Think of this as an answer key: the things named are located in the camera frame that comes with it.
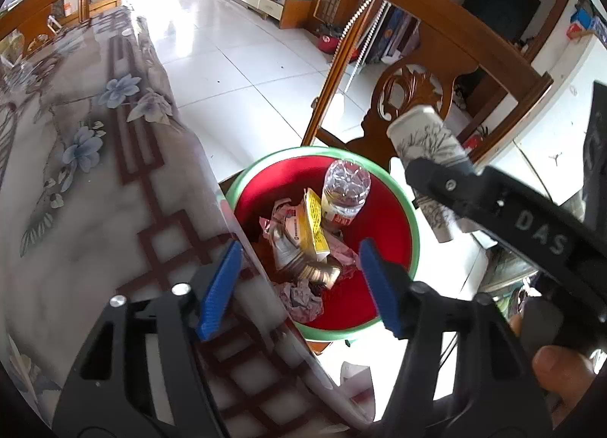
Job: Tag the clear plastic bottle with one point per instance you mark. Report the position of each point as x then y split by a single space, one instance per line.
344 186

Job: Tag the red flower pot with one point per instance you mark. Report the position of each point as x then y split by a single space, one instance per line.
332 42

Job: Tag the floral printed tablecloth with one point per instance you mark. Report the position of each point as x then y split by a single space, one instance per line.
95 182

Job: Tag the plain wooden dining chair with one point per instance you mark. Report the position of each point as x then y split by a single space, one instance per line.
42 6

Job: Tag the person's right hand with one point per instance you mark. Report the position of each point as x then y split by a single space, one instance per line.
562 369

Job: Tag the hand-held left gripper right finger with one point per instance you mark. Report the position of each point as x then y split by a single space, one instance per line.
381 291

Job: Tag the pink foil wrapper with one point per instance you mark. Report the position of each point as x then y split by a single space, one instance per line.
344 253

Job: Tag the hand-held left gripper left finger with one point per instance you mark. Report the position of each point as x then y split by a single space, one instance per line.
220 291

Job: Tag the white paper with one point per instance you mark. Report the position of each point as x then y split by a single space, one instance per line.
303 303

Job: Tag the yellow snack packet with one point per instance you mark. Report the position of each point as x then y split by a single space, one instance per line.
314 220

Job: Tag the carved wooden dining chair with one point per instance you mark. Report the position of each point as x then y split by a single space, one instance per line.
427 49

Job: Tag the white blue milk carton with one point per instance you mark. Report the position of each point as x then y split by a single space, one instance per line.
284 253

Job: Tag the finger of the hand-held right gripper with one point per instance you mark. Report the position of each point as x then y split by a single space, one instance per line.
441 186

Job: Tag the red basin green rim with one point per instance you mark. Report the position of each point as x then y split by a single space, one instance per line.
384 229

